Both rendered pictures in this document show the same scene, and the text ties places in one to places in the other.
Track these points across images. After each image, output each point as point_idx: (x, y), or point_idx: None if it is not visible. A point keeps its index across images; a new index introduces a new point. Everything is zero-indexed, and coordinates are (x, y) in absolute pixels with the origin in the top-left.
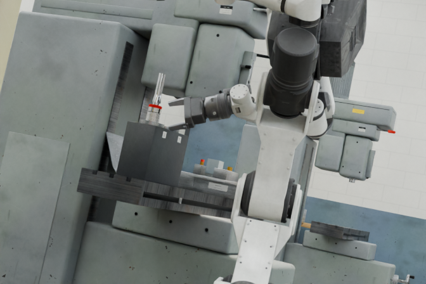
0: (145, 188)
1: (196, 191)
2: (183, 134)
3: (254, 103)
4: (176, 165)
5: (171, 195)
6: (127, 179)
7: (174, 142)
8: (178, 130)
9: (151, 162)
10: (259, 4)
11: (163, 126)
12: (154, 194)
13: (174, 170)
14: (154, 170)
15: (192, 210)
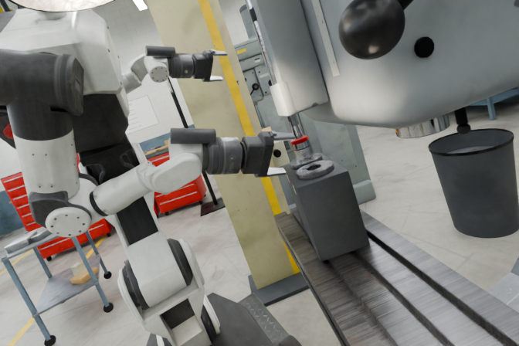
0: (277, 225)
1: (317, 290)
2: (294, 183)
3: (169, 160)
4: (307, 226)
5: (294, 255)
6: (291, 212)
7: (294, 191)
8: (297, 175)
9: (296, 206)
10: (127, 93)
11: (291, 167)
12: (283, 238)
13: (309, 232)
14: (300, 216)
15: (327, 318)
